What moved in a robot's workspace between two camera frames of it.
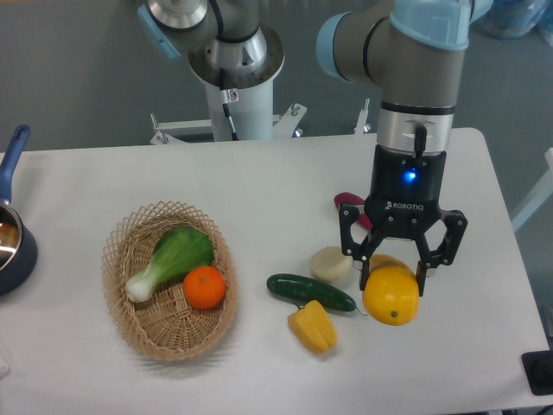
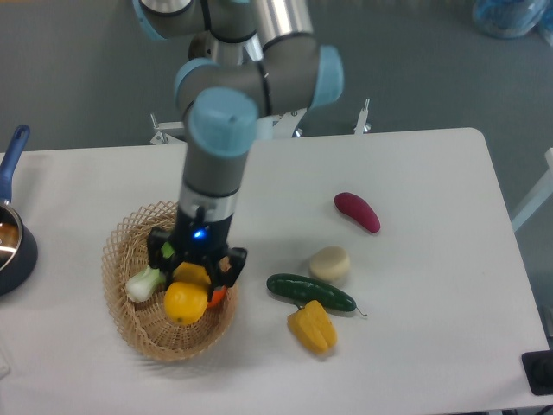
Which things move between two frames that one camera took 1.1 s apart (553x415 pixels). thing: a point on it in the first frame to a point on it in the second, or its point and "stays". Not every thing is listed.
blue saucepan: (18, 249) stays
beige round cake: (329, 263) stays
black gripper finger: (455, 225) to (225, 278)
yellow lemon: (391, 292) to (186, 297)
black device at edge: (538, 368) stays
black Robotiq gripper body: (406, 194) to (201, 239)
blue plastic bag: (514, 18) stays
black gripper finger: (357, 248) to (155, 256)
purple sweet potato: (351, 199) stays
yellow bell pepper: (313, 327) stays
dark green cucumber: (301, 290) stays
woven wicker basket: (165, 326) stays
